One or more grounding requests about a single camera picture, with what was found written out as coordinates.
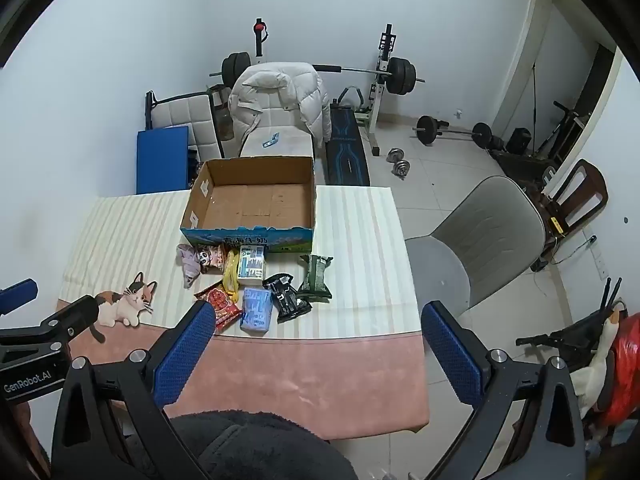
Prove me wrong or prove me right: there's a black weight bench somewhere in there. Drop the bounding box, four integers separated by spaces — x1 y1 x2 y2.
322 87 372 187

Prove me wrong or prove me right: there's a loaded barbell with long bar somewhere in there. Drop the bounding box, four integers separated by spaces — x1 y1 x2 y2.
209 52 426 97

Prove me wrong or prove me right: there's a brown wooden chair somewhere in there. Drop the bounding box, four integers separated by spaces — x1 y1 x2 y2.
530 159 609 241

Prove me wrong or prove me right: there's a blue tissue packet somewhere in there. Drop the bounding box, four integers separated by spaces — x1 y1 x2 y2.
240 287 274 334

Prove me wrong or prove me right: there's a dark green snack packet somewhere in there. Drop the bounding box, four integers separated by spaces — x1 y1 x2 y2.
297 254 334 302

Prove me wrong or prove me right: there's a black snack packet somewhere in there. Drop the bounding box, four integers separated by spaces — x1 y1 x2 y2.
262 272 312 324

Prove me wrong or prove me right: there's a person's left forearm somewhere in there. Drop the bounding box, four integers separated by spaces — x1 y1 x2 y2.
15 402 52 478

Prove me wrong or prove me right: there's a white padded folding chair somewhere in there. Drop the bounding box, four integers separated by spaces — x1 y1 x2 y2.
145 90 226 163

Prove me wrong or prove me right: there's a white upholstered chair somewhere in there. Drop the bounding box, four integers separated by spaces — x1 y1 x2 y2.
239 95 317 161

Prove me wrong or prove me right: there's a striped beige table cloth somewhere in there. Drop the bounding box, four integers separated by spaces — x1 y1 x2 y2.
62 185 421 338

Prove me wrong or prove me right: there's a grey office chair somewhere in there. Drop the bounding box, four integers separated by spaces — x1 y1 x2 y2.
404 175 547 331

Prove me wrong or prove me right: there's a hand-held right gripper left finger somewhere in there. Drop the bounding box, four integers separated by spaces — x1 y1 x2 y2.
50 301 217 480

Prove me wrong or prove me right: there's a white puffer jacket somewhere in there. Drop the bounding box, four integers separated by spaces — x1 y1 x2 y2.
228 61 332 147

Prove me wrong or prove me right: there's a short barbell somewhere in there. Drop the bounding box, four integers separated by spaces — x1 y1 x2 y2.
412 115 493 150

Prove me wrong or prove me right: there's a cardboard box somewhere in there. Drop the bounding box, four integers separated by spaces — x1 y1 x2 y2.
180 156 317 253

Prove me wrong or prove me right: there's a white goose plush toy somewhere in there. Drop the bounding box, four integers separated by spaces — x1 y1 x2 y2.
570 305 628 418

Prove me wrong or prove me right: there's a white blue small box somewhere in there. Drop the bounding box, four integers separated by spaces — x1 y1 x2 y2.
236 245 267 281

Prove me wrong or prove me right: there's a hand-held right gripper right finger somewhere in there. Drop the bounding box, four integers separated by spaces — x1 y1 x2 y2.
421 301 588 480

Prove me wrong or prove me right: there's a blue foam pad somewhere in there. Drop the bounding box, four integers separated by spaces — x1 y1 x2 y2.
136 126 191 195

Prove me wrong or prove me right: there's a red snack packet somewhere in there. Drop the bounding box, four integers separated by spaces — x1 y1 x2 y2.
194 282 244 333

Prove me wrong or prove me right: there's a narrow yellow snack packet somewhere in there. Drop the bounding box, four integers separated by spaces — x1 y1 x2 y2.
221 249 242 296

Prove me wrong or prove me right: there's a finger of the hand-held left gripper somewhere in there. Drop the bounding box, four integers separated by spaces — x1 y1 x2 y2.
0 296 101 357
0 278 39 317

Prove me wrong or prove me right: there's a black speaker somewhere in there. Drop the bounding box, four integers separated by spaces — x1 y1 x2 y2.
505 127 532 156

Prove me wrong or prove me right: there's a black exercise machine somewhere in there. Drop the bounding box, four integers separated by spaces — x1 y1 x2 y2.
535 101 591 161

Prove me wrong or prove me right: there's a panda print snack packet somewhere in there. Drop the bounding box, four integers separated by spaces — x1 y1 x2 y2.
195 243 227 275

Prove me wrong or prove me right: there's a black fleece garment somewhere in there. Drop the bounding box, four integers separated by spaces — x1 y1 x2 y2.
170 410 358 480

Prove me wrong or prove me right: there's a black cable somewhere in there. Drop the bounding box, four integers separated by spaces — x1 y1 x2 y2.
532 235 598 273

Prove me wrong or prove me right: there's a white squat rack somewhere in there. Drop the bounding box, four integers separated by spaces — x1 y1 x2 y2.
250 17 398 156

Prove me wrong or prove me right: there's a red bag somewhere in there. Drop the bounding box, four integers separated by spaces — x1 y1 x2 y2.
597 312 640 428

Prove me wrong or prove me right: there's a pink cat print mat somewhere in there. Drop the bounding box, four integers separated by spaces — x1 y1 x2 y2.
55 272 432 441

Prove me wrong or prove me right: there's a purple cloth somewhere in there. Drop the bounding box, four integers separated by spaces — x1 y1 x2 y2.
176 243 203 289

